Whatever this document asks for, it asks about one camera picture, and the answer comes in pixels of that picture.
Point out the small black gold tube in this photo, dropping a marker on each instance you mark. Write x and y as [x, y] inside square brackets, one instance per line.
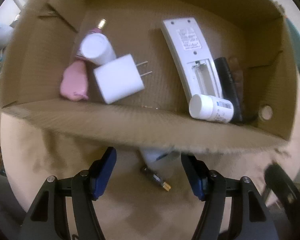
[155, 178]

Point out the pink keychain bottle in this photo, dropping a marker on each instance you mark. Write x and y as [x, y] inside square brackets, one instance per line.
[98, 29]

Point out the white wall charger plug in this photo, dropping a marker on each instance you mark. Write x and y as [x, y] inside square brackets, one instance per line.
[118, 79]

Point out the white remote control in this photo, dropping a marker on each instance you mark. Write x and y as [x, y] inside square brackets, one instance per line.
[192, 57]

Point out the small white pill bottle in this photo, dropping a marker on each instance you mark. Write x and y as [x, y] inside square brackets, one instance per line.
[211, 108]

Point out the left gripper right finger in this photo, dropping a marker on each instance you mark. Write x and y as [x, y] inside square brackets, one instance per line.
[249, 216]

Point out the black rectangular stick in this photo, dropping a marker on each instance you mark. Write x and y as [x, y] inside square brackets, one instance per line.
[229, 87]

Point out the brown cardboard box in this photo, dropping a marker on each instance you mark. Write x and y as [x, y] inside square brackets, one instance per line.
[254, 32]

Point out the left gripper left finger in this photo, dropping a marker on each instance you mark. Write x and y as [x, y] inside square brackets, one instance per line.
[47, 217]

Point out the teal cushion orange stripe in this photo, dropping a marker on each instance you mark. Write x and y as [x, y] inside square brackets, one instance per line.
[295, 38]

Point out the white medicine bottle red label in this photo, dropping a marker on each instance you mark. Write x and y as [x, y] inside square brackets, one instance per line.
[97, 49]

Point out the beige bed cover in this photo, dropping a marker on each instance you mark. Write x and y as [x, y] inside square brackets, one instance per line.
[131, 207]

